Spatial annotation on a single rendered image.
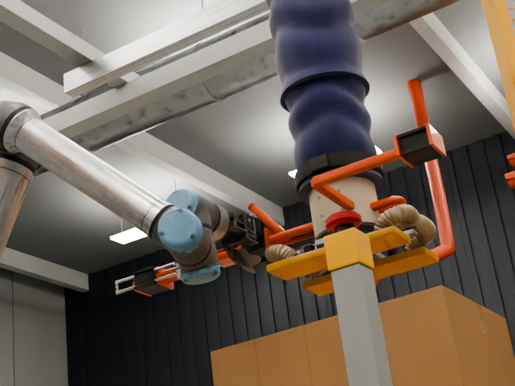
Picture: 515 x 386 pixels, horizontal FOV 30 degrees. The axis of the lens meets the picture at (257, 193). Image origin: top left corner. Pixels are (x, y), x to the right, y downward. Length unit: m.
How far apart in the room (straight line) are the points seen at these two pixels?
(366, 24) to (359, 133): 5.90
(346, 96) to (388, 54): 9.12
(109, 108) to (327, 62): 3.21
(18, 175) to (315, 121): 0.74
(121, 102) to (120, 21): 4.85
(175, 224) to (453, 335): 0.62
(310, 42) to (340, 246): 0.85
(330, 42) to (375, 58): 9.08
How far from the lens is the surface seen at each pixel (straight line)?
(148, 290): 2.68
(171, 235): 2.03
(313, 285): 2.47
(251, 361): 2.25
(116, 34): 10.54
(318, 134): 2.41
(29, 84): 10.95
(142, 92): 5.47
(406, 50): 11.59
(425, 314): 2.06
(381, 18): 8.26
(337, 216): 1.81
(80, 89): 5.37
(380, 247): 2.27
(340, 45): 2.53
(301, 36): 2.54
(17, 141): 2.28
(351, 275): 1.78
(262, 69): 8.65
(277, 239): 2.47
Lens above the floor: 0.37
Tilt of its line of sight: 24 degrees up
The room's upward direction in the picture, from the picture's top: 7 degrees counter-clockwise
